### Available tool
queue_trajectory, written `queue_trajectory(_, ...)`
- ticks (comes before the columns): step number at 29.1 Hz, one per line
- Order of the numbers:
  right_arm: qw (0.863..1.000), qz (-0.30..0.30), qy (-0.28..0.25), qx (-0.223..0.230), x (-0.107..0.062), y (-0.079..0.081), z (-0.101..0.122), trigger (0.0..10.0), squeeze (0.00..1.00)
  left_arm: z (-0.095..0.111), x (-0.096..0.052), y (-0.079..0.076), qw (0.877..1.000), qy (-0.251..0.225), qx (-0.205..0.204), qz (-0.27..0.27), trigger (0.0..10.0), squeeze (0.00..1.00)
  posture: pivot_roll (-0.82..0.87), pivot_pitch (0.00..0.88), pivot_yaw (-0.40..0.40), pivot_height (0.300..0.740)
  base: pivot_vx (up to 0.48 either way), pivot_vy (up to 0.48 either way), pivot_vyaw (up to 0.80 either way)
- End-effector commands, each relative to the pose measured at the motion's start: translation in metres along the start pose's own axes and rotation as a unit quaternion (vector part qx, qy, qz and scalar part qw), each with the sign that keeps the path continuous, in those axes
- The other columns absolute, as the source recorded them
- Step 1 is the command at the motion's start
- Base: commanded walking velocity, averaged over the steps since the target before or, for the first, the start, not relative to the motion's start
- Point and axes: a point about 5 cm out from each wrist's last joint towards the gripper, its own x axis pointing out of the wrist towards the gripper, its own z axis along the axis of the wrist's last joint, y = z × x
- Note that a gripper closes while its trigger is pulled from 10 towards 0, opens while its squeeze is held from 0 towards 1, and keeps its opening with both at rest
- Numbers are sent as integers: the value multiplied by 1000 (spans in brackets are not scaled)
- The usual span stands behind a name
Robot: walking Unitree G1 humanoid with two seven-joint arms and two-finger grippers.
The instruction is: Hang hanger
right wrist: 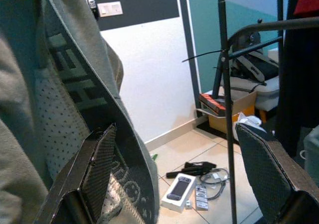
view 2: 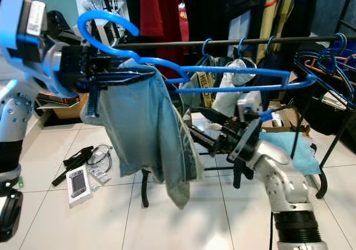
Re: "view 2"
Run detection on cardboard box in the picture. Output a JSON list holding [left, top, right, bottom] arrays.
[[35, 92, 91, 121]]

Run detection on small white box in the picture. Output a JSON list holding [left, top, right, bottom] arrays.
[[319, 89, 350, 113]]

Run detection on pale grey-blue garment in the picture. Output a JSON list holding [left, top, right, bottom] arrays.
[[214, 58, 258, 118]]

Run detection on tan garment red stripes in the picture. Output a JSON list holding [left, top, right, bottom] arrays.
[[255, 0, 296, 63]]

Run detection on black handle device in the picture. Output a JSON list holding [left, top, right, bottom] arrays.
[[51, 146, 93, 187]]

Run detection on black hanging shirt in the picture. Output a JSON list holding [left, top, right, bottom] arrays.
[[182, 0, 262, 44]]

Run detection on blue plastic hanger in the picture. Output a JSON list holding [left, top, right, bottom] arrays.
[[333, 32, 356, 95], [236, 37, 250, 61], [295, 47, 356, 111], [77, 10, 319, 93], [201, 37, 214, 59], [265, 36, 277, 56]]

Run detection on blue denim garment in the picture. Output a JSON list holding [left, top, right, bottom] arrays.
[[81, 58, 205, 211]]

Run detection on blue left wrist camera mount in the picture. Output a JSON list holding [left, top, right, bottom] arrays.
[[0, 0, 68, 93]]

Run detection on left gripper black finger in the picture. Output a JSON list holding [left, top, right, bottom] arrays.
[[92, 73, 159, 89], [99, 67, 160, 76]]

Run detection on copper orange hanger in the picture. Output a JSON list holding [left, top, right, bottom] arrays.
[[303, 58, 337, 74]]

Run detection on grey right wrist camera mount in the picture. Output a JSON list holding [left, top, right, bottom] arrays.
[[227, 97, 263, 163]]

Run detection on bagged coiled cable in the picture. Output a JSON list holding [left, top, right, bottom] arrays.
[[87, 143, 113, 185]]

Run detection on robot black left foot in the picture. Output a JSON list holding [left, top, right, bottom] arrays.
[[0, 192, 24, 243]]

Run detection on black metal clothes rack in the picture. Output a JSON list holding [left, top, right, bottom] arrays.
[[117, 17, 356, 209]]

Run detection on red shirt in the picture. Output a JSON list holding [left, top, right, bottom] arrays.
[[138, 0, 183, 66]]

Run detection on white handheld console box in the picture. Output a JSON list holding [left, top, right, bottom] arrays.
[[67, 167, 93, 207]]

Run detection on black garment white print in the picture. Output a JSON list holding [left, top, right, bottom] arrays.
[[253, 49, 296, 103]]

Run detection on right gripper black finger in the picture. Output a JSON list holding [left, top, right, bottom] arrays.
[[192, 107, 226, 127], [186, 125, 216, 149]]

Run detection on teal cloth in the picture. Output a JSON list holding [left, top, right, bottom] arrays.
[[258, 129, 322, 177]]

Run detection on yellow printed strap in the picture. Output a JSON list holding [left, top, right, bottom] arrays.
[[199, 71, 219, 110]]

